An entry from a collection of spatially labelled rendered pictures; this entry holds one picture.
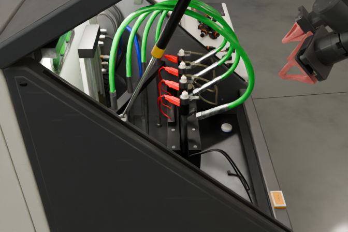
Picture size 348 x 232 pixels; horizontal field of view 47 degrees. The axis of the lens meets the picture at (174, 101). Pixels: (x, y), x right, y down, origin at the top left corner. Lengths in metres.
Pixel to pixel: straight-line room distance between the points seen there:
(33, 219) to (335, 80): 2.91
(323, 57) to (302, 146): 2.01
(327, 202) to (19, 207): 1.87
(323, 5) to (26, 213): 0.73
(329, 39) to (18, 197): 0.69
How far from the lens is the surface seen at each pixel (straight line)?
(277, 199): 1.11
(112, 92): 1.11
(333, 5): 0.71
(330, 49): 0.77
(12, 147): 0.82
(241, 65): 1.59
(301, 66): 0.79
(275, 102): 3.11
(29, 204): 0.93
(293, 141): 2.79
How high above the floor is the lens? 1.79
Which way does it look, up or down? 36 degrees down
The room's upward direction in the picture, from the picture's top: straight up
